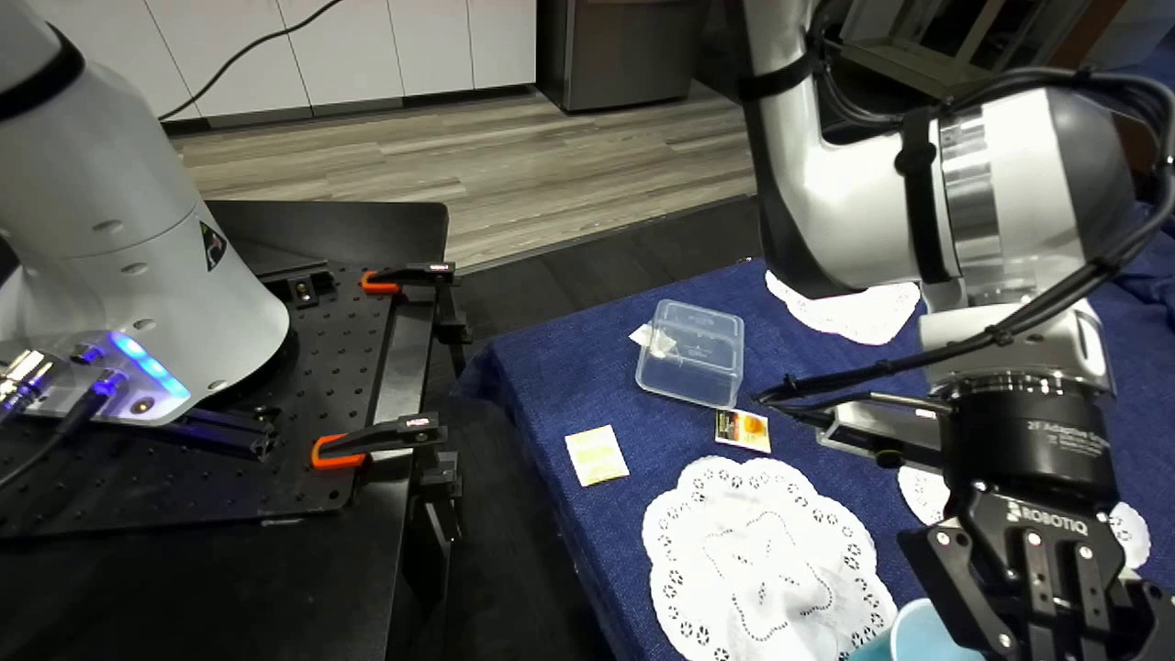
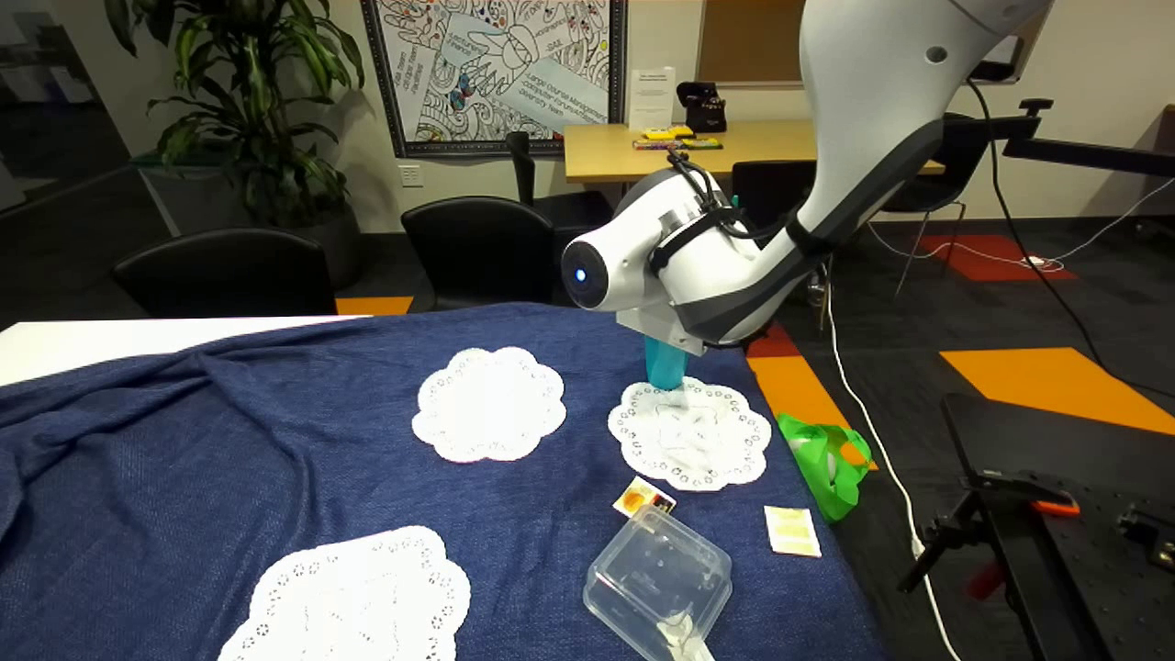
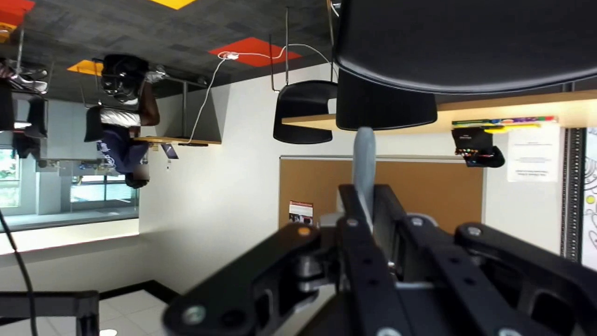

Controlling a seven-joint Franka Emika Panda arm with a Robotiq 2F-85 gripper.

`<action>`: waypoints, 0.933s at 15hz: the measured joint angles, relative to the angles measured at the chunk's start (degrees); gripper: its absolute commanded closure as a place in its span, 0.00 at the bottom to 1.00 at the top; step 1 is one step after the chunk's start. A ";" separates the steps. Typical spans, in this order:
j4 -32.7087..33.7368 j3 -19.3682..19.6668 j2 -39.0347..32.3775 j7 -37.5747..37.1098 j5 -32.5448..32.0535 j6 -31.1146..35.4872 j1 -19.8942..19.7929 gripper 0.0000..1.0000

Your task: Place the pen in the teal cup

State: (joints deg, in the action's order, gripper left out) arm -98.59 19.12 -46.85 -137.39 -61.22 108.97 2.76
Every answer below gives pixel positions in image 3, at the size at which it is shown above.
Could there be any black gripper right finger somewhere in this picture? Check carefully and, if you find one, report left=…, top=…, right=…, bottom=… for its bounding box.
left=375, top=185, right=597, bottom=336

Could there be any brown cork board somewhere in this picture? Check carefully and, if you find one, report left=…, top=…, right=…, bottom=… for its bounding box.
left=278, top=157, right=485, bottom=235

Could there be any seated person in blue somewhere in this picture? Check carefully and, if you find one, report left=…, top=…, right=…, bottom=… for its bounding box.
left=82, top=54, right=165, bottom=190

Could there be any photo card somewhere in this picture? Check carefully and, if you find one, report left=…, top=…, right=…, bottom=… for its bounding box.
left=288, top=198, right=318, bottom=228

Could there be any thin white cable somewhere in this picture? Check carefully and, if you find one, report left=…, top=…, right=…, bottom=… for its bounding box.
left=185, top=41, right=342, bottom=146

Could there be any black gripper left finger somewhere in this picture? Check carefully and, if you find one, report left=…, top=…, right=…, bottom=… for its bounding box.
left=163, top=183, right=400, bottom=336

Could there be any white paper notice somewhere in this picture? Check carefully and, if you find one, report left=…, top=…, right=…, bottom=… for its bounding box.
left=506, top=127, right=562, bottom=185

